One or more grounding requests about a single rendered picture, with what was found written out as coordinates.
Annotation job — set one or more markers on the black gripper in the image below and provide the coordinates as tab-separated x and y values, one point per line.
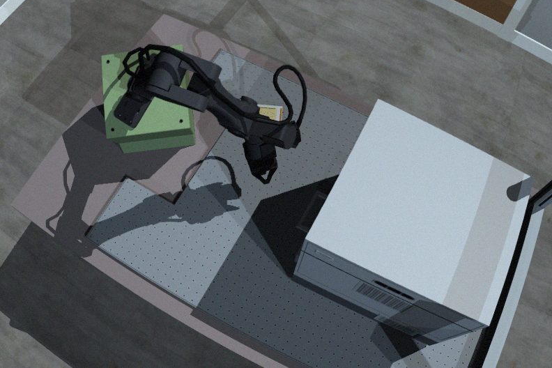
258	167

